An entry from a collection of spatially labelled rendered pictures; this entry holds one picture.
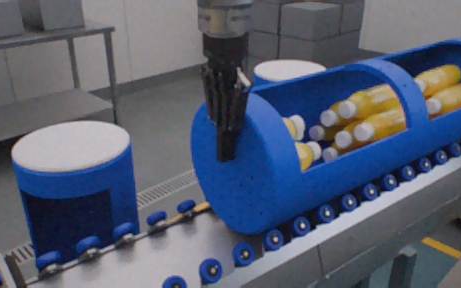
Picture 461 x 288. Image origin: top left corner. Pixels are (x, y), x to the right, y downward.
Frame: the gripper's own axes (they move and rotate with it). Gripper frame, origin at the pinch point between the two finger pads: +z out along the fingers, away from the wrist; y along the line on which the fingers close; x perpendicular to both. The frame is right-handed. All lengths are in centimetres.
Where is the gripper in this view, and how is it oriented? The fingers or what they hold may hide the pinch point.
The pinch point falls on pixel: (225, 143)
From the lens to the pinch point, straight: 81.7
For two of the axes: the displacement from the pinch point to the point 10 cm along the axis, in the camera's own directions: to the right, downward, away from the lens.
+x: 8.0, -2.6, 5.4
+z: 0.0, 9.0, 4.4
